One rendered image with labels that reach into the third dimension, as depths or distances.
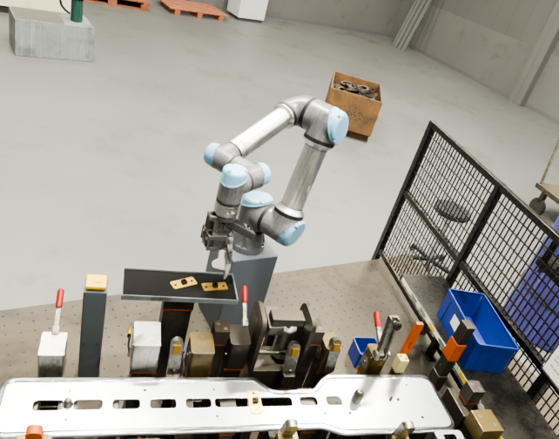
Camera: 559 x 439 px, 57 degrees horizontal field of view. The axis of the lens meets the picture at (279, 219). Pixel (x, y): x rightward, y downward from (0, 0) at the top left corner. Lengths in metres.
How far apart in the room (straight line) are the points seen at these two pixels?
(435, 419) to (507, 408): 0.28
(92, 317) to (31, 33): 5.63
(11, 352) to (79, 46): 5.51
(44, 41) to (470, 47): 9.27
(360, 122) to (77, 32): 3.66
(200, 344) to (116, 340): 0.58
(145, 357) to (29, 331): 0.70
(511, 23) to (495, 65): 0.89
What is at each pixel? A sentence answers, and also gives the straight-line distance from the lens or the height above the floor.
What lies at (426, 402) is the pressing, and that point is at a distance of 1.91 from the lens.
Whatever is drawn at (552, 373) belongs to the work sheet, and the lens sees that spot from 2.06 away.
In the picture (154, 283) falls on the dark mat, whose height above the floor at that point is 1.16.
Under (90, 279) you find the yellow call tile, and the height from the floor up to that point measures 1.16.
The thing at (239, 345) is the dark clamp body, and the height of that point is 1.08.
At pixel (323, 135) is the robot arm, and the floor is 1.65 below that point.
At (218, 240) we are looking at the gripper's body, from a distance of 1.58.
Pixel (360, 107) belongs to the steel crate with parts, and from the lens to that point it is 6.58.
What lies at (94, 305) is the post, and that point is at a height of 1.09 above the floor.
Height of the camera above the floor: 2.27
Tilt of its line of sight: 30 degrees down
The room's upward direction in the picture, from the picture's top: 16 degrees clockwise
